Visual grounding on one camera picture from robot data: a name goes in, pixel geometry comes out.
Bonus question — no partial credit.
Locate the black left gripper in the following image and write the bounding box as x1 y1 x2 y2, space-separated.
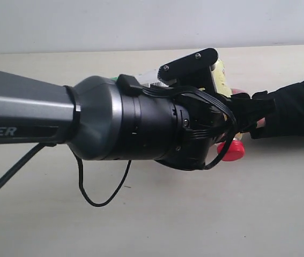
154 87 275 171

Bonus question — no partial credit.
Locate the black sleeved forearm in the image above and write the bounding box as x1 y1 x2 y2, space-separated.
252 81 304 138

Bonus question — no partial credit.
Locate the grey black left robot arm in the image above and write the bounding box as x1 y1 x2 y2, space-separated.
0 69 276 171

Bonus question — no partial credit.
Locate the yellow label bottle red cap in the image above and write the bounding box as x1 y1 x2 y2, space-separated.
212 58 245 162

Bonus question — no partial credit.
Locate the white green label bottle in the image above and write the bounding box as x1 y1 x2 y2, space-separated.
110 69 168 87

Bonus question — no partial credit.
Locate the person's open bare hand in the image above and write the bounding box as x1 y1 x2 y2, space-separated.
256 118 266 129

